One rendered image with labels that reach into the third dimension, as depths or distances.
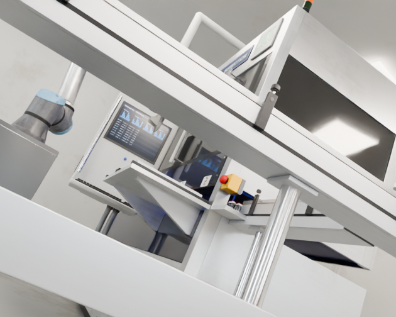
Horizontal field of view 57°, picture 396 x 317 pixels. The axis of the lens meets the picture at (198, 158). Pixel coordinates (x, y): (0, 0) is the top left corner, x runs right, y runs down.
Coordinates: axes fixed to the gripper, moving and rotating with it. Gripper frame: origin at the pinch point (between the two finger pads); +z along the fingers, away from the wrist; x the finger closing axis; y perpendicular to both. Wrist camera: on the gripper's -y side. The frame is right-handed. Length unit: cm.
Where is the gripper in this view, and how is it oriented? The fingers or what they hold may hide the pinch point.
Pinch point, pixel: (156, 130)
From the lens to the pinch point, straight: 172.2
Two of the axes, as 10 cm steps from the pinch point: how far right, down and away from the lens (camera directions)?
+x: 4.0, -1.4, -9.0
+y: -8.3, -4.8, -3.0
